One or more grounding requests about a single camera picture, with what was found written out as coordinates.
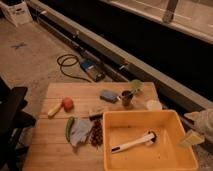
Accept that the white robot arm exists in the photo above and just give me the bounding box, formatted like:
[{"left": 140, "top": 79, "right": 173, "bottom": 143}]
[{"left": 179, "top": 108, "right": 213, "bottom": 147}]

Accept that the white cardboard box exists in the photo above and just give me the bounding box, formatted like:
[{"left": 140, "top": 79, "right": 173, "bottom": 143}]
[{"left": 0, "top": 0, "right": 32, "bottom": 27}]

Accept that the green chili pepper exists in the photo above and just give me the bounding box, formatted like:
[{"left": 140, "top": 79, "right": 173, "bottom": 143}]
[{"left": 65, "top": 116, "right": 75, "bottom": 142}]

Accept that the white paper cup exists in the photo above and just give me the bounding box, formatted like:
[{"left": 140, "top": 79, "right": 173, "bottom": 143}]
[{"left": 146, "top": 100, "right": 162, "bottom": 110}]

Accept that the dark metal cup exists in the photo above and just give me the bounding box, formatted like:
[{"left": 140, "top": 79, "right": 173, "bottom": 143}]
[{"left": 121, "top": 90, "right": 133, "bottom": 106}]

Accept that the blue power supply box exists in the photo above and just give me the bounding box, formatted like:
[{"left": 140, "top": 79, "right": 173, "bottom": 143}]
[{"left": 80, "top": 59, "right": 105, "bottom": 82}]

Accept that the wooden handled brush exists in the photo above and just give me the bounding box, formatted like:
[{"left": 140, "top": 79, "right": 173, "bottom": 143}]
[{"left": 89, "top": 107, "right": 108, "bottom": 120}]

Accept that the blue sponge block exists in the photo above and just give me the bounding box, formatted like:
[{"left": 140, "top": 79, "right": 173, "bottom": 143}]
[{"left": 100, "top": 90, "right": 118, "bottom": 103}]

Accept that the dark grape bunch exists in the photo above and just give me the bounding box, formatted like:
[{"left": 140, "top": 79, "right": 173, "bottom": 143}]
[{"left": 90, "top": 120, "right": 103, "bottom": 146}]

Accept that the yellow plastic bin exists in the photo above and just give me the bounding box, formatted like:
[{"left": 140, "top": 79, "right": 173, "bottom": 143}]
[{"left": 103, "top": 110, "right": 198, "bottom": 171}]

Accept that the grey crumpled cloth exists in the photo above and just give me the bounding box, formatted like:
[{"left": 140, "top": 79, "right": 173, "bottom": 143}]
[{"left": 69, "top": 118, "right": 93, "bottom": 147}]

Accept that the metal window rail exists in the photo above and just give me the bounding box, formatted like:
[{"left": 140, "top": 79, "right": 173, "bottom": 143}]
[{"left": 27, "top": 0, "right": 213, "bottom": 112}]

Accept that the black floor cable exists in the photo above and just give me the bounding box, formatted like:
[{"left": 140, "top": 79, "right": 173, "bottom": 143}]
[{"left": 56, "top": 53, "right": 93, "bottom": 83}]

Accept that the white dish brush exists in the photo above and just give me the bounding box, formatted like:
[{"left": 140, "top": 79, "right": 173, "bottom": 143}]
[{"left": 111, "top": 131, "right": 157, "bottom": 153}]

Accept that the black chair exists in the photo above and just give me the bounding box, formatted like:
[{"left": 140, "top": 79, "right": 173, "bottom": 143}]
[{"left": 0, "top": 77, "right": 36, "bottom": 171}]

